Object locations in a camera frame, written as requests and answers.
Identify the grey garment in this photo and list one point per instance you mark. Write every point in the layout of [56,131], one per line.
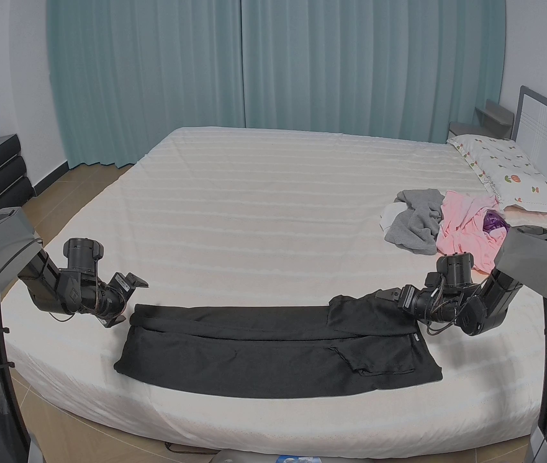
[413,229]

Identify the grey bedside table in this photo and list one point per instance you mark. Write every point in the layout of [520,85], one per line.
[466,130]

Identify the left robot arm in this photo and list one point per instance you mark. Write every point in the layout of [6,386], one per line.
[51,282]

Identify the pink garment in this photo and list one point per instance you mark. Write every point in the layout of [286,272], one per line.
[461,239]

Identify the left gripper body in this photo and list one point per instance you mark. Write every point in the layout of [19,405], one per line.
[112,319]

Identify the purple garment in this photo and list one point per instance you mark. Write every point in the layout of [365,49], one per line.
[494,221]

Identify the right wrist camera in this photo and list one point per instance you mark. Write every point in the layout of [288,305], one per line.
[406,297]

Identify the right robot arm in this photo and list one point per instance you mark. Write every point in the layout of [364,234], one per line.
[495,297]

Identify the black trousers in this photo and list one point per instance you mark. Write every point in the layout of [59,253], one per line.
[254,355]

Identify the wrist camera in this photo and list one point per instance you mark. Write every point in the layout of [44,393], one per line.
[406,297]
[126,282]

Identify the white printed pillow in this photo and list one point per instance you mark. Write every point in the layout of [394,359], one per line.
[509,171]

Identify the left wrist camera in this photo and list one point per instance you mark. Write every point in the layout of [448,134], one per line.
[126,282]

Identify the blue-green curtain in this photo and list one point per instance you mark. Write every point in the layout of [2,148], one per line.
[148,65]
[374,51]

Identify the bed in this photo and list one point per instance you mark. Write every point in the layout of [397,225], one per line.
[278,210]

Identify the white garment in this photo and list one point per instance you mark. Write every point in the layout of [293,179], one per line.
[390,217]

